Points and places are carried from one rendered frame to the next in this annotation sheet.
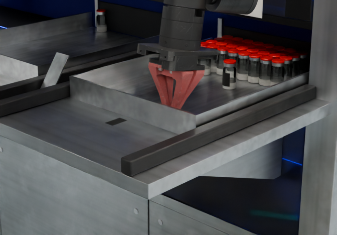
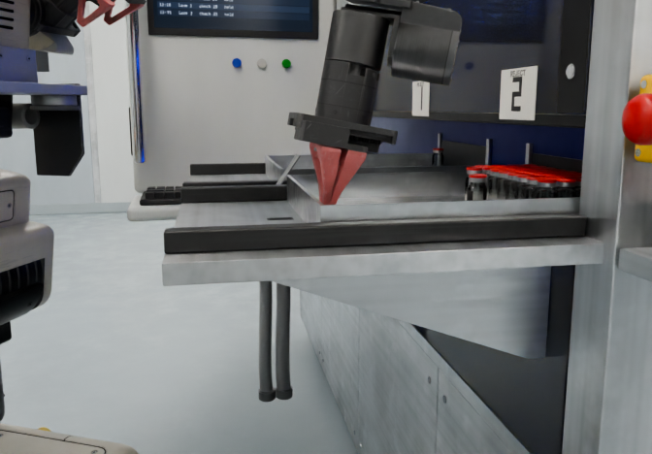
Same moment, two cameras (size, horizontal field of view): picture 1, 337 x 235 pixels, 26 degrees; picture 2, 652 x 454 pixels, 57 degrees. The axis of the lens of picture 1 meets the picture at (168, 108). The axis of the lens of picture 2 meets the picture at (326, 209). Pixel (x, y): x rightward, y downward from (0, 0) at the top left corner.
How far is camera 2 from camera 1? 0.64 m
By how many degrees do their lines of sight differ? 36
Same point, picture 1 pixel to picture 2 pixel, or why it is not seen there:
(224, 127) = (362, 231)
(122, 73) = (366, 186)
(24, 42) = not seen: hidden behind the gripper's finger
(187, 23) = (338, 81)
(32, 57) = not seen: hidden behind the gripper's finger
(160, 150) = (223, 231)
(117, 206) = (418, 371)
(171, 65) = (298, 131)
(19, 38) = not seen: hidden behind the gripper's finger
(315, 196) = (581, 399)
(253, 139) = (398, 254)
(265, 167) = (507, 335)
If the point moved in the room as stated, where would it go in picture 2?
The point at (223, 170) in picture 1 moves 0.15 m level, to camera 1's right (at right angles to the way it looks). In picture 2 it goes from (413, 315) to (562, 348)
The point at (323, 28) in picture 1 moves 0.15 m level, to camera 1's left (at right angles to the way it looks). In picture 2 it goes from (597, 121) to (449, 119)
